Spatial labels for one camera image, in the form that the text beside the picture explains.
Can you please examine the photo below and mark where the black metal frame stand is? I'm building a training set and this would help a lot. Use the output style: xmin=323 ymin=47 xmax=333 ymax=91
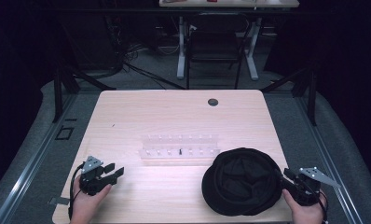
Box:
xmin=51 ymin=29 xmax=117 ymax=123
xmin=261 ymin=59 xmax=319 ymax=127

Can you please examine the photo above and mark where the aluminium floor rail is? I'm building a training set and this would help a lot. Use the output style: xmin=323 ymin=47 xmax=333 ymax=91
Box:
xmin=296 ymin=96 xmax=365 ymax=224
xmin=0 ymin=92 xmax=79 ymax=224

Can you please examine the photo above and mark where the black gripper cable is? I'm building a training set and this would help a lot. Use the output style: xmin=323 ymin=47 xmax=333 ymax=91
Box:
xmin=295 ymin=176 xmax=330 ymax=224
xmin=67 ymin=161 xmax=86 ymax=221

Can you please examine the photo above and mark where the person's left hand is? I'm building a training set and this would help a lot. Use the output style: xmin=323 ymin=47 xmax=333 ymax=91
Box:
xmin=69 ymin=175 xmax=114 ymax=224

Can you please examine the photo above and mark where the bundle of black floor cables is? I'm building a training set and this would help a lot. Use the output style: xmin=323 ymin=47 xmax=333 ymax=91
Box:
xmin=103 ymin=15 xmax=187 ymax=91

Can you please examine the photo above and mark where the black hat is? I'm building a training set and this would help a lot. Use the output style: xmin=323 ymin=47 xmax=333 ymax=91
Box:
xmin=201 ymin=147 xmax=284 ymax=217

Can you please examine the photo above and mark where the clear acrylic rack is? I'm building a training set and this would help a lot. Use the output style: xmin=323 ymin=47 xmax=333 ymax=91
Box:
xmin=138 ymin=133 xmax=222 ymax=161

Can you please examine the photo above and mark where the white-legged desk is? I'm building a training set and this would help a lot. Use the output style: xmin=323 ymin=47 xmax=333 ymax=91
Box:
xmin=158 ymin=0 xmax=300 ymax=81

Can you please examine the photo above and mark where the black chair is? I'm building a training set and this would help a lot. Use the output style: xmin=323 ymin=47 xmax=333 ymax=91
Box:
xmin=185 ymin=12 xmax=251 ymax=91

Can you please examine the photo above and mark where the person's right hand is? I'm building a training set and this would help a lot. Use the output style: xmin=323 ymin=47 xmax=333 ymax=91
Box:
xmin=282 ymin=188 xmax=328 ymax=224

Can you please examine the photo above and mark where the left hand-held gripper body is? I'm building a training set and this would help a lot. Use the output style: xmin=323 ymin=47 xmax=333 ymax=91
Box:
xmin=78 ymin=155 xmax=118 ymax=197

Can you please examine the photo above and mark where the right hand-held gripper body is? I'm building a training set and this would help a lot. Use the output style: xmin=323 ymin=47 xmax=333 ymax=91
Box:
xmin=286 ymin=166 xmax=342 ymax=207

